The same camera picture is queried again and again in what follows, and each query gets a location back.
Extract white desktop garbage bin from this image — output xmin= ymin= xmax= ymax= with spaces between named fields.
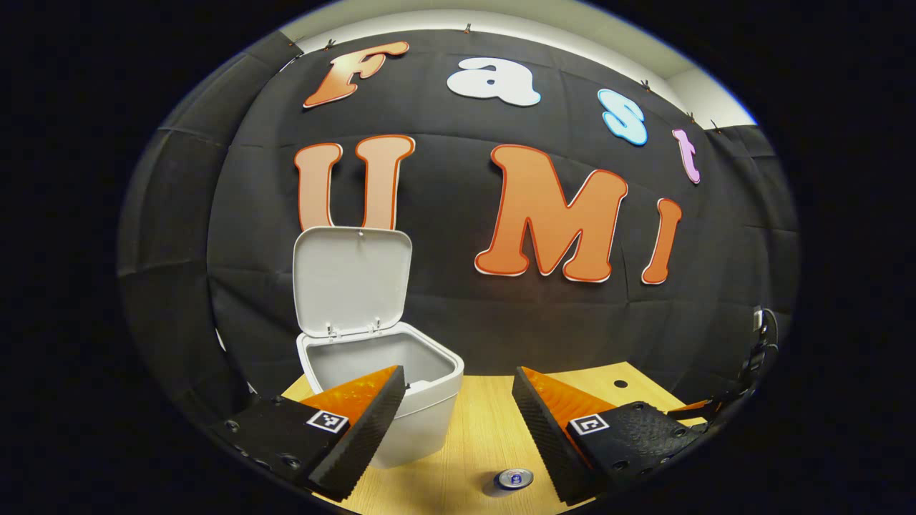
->
xmin=292 ymin=226 xmax=464 ymax=470

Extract black backdrop cloth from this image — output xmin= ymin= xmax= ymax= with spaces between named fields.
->
xmin=118 ymin=29 xmax=801 ymax=430

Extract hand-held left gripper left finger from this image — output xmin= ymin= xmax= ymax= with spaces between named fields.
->
xmin=210 ymin=365 xmax=407 ymax=502

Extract wooden desktop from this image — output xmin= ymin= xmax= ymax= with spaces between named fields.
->
xmin=281 ymin=361 xmax=706 ymax=514

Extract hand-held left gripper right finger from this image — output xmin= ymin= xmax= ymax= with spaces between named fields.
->
xmin=511 ymin=366 xmax=708 ymax=506

